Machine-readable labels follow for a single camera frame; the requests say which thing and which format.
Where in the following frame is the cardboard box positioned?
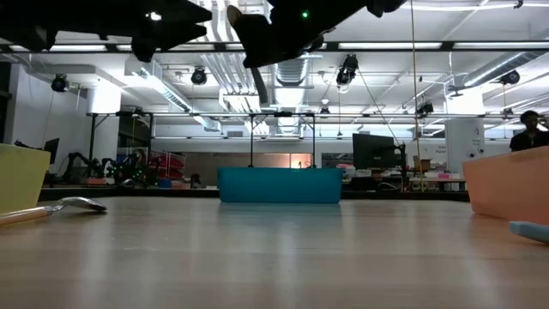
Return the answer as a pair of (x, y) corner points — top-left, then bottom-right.
(412, 156), (433, 173)

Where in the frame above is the black horizontal beam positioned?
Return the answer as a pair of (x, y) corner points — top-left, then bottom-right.
(0, 40), (549, 54)

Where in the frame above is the black background station frame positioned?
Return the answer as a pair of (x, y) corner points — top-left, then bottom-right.
(85, 111), (317, 169)

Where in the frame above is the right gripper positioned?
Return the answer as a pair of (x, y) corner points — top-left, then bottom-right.
(238, 0), (370, 70)

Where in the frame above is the orange plastic bin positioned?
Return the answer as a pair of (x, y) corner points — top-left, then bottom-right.
(462, 145), (549, 227)

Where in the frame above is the blue plastic bin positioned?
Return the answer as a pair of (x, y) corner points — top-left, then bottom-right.
(217, 167), (344, 204)

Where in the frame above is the yellow plastic bin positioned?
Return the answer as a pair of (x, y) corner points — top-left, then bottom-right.
(0, 142), (52, 215)

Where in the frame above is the person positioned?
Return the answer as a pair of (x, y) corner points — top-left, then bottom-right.
(509, 110), (549, 154)

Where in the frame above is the blue-handled silver spoon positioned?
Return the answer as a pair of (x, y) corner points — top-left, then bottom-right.
(509, 220), (549, 245)

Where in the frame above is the orange-handled silver spoon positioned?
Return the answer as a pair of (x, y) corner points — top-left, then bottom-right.
(0, 196), (109, 227)

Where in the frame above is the silver ventilation duct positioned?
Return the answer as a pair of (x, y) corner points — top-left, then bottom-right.
(265, 53), (321, 136)

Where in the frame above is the black monitor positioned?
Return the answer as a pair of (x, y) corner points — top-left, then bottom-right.
(352, 132), (407, 171)

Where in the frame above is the yellow hanging cord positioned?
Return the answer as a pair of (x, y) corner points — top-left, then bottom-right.
(409, 0), (425, 193)

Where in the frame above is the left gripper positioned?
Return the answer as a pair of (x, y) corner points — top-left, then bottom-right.
(55, 0), (214, 64)

